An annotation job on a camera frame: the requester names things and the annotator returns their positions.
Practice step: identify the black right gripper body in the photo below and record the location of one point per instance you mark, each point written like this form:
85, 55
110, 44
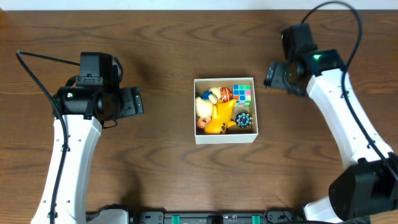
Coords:
282, 76

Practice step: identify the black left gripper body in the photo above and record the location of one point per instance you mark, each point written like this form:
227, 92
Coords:
132, 101

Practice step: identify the colourful puzzle cube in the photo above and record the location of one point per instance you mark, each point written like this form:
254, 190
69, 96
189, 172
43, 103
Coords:
242, 94

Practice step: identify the black round spinner toy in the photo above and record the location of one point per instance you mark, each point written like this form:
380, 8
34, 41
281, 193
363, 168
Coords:
243, 119

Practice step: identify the orange round spinner toy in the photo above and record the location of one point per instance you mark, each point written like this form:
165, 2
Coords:
226, 94

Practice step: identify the white cardboard box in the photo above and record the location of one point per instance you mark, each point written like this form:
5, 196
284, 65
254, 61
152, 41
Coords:
233, 134

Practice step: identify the orange yellow rubber toy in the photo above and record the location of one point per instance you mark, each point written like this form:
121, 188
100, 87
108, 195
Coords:
221, 118

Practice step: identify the plush duck toy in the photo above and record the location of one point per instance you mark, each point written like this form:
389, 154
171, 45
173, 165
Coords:
204, 106

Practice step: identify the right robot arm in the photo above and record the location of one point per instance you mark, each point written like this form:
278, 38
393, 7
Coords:
368, 184

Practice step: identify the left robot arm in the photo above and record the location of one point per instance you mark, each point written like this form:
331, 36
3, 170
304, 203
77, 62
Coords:
64, 196

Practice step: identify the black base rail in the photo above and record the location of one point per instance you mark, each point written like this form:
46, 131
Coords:
270, 216

